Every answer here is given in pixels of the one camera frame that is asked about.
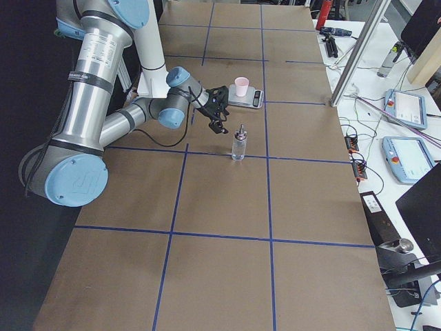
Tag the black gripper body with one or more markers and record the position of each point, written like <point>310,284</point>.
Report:
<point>211,109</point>

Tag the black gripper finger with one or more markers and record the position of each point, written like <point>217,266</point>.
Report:
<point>218,128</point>

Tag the clear glass sauce bottle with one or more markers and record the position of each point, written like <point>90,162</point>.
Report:
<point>239,143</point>

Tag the pink plastic cup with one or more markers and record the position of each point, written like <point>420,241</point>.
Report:
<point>241,86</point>

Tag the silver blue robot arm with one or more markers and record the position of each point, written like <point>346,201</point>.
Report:
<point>68,169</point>

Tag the grey digital kitchen scale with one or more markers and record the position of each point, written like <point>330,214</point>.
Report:
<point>252,99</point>

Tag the black small tripod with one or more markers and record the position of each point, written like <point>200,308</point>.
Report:
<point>330,46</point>

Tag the blue folded umbrella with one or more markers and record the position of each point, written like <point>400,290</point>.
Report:
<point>337,32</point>

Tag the far orange black connector block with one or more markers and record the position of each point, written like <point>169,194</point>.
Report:
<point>351,142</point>

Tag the orange black connector block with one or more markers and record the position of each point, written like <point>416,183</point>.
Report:
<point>359,169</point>
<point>351,142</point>

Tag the near orange black connector block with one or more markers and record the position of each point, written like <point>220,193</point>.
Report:
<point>359,169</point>

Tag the black box with white label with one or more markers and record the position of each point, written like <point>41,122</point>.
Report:
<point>380,225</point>

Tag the near blue teach pendant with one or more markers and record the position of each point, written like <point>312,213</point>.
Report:
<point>408,158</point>

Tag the blue teach pendant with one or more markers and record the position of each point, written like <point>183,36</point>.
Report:
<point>406,107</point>
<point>408,158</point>

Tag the far blue teach pendant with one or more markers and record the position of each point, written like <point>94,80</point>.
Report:
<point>406,107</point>

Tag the black monitor top right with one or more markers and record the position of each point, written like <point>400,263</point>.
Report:
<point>422,27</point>

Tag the black monitor on stand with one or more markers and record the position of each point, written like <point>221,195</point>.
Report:
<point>405,276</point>

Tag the black gripper camera mount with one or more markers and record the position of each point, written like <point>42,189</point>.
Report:
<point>218,96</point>

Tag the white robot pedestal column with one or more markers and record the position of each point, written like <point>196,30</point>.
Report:
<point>148,44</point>

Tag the aluminium frame post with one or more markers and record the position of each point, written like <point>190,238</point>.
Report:
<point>364,38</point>

